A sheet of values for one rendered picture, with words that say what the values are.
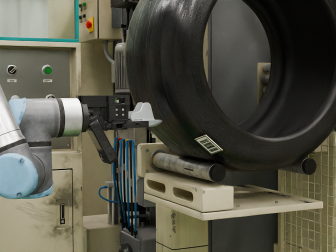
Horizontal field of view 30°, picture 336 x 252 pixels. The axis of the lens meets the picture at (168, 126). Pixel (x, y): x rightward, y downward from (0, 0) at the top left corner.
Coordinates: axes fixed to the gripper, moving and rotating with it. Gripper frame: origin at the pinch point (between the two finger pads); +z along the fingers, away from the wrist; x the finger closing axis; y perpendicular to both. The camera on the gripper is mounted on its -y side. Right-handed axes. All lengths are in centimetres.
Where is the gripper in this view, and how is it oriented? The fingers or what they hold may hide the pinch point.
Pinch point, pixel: (156, 124)
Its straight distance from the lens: 155.0
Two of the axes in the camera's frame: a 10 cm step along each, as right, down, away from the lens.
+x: -4.3, -0.4, 9.0
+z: 9.0, -0.3, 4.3
